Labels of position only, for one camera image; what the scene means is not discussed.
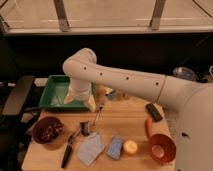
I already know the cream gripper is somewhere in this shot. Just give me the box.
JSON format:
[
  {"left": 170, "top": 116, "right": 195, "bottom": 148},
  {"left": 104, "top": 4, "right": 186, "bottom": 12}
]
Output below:
[{"left": 64, "top": 95, "right": 96, "bottom": 112}]

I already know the bunch of red grapes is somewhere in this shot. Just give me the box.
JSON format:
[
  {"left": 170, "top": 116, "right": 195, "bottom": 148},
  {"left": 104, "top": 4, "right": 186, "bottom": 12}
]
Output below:
[{"left": 42, "top": 123, "right": 63, "bottom": 142}]

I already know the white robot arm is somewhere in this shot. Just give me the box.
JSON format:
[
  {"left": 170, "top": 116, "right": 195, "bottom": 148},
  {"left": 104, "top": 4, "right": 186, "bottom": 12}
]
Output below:
[{"left": 63, "top": 48, "right": 213, "bottom": 171}]

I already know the black binder clip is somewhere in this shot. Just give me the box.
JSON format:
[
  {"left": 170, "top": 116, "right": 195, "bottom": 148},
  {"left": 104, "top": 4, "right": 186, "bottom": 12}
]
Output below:
[{"left": 80, "top": 121, "right": 90, "bottom": 136}]

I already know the green plastic tray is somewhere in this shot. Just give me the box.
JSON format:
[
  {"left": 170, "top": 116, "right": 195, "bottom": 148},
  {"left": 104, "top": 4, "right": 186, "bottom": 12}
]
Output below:
[{"left": 39, "top": 75, "right": 94, "bottom": 111}]

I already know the light blue cloth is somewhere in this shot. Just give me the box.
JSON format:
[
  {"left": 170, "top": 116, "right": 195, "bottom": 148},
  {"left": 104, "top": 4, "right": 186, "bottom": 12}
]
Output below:
[{"left": 77, "top": 133, "right": 105, "bottom": 166}]

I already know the blue sponge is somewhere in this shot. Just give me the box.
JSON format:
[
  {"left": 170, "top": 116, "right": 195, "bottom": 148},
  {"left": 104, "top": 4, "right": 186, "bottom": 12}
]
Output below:
[{"left": 107, "top": 136, "right": 124, "bottom": 160}]

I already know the black chair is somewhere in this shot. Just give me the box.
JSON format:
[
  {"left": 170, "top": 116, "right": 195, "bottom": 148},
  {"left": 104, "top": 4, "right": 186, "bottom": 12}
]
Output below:
[{"left": 0, "top": 76, "right": 41, "bottom": 171}]

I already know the black remote control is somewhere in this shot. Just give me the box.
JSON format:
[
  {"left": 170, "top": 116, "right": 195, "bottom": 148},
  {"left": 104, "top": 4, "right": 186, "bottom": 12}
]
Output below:
[{"left": 146, "top": 103, "right": 163, "bottom": 122}]

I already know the yellow round sponge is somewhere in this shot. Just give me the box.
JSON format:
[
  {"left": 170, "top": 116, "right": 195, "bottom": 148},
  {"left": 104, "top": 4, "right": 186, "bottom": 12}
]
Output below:
[{"left": 123, "top": 140, "right": 138, "bottom": 155}]

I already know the orange carrot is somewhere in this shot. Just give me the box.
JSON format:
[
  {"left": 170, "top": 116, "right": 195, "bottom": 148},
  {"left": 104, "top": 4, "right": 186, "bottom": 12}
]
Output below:
[{"left": 145, "top": 117, "right": 153, "bottom": 138}]

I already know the orange bowl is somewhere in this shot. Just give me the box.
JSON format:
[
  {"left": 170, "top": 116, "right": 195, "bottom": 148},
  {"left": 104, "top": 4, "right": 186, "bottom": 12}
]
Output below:
[{"left": 148, "top": 134, "right": 176, "bottom": 164}]

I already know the black handled knife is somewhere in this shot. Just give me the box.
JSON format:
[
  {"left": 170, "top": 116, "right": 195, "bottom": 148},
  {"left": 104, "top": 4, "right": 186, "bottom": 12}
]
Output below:
[{"left": 61, "top": 128, "right": 80, "bottom": 169}]

